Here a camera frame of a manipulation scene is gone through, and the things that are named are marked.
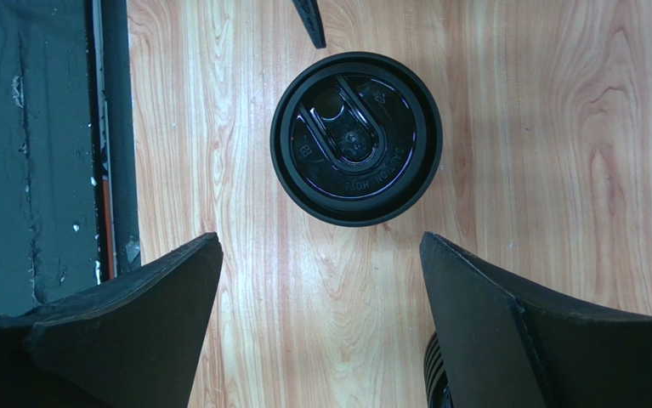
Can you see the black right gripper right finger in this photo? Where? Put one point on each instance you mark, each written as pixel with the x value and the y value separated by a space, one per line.
pixel 509 342

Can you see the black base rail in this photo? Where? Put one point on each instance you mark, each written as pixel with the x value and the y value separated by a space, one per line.
pixel 68 195

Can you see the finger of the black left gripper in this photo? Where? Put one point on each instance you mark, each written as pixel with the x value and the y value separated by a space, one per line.
pixel 309 14

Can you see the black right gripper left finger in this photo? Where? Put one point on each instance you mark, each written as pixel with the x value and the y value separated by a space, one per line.
pixel 133 341

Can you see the stack of black lids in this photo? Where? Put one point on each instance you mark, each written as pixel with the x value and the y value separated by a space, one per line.
pixel 435 379

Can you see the single black cup lid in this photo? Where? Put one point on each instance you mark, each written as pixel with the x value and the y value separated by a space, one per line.
pixel 356 139

